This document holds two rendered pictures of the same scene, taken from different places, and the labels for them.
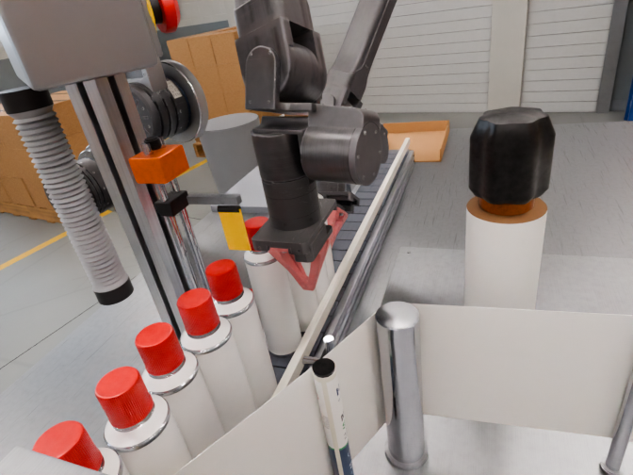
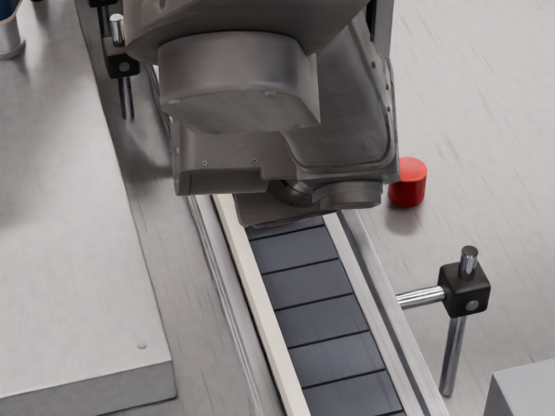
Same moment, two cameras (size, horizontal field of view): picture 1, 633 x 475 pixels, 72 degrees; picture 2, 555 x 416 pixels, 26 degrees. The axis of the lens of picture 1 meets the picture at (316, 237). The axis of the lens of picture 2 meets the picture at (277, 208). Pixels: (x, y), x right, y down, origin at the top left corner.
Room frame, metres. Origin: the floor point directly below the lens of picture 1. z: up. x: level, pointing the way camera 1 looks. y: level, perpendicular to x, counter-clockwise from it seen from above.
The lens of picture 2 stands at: (1.17, -0.44, 1.61)
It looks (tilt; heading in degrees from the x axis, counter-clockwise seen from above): 46 degrees down; 140
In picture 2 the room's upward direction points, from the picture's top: straight up
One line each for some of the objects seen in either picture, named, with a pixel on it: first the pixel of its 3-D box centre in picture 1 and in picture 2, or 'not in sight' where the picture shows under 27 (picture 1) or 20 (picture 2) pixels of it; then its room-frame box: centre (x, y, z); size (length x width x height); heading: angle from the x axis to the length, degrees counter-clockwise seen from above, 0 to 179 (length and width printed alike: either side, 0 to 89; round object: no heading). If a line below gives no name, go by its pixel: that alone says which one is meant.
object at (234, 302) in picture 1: (242, 339); not in sight; (0.39, 0.10, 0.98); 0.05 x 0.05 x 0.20
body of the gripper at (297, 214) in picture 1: (293, 203); not in sight; (0.44, 0.02, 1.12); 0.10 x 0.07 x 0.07; 155
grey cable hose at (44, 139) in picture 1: (74, 204); not in sight; (0.39, 0.22, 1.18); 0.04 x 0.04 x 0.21
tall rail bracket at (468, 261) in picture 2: not in sight; (430, 333); (0.82, -0.01, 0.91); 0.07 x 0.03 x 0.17; 66
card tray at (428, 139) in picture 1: (405, 140); not in sight; (1.40, -0.35, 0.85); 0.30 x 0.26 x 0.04; 156
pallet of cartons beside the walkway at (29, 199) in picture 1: (53, 153); not in sight; (3.87, 2.16, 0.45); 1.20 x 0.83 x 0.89; 56
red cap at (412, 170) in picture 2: not in sight; (407, 181); (0.65, 0.14, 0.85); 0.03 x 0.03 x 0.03
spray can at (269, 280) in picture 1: (271, 288); not in sight; (0.48, 0.07, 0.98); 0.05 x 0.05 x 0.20
